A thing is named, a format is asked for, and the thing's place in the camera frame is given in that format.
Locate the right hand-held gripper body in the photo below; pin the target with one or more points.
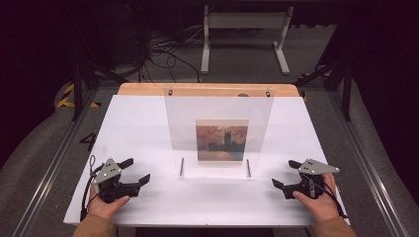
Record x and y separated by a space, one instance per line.
316 167

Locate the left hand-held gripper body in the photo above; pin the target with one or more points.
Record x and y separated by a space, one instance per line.
106 173

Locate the clear acrylic photo frame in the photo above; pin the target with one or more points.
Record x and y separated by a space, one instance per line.
184 131

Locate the picture card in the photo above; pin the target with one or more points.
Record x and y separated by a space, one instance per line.
221 141

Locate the person's left hand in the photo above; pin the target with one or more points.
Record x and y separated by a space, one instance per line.
105 209

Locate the person's right hand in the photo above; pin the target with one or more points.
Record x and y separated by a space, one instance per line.
321 205

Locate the white board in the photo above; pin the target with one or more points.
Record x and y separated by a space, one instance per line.
131 131

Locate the wooden table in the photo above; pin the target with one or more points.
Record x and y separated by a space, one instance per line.
141 89

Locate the black metal stand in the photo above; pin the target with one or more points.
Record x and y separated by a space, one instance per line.
77 89
346 89

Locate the yellow black floor tape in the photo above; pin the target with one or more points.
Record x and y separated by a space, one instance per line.
311 74
66 98

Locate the white metal stand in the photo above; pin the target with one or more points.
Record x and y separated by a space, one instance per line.
245 20

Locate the aluminium floor rail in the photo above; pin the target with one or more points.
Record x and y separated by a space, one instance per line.
56 161
365 158

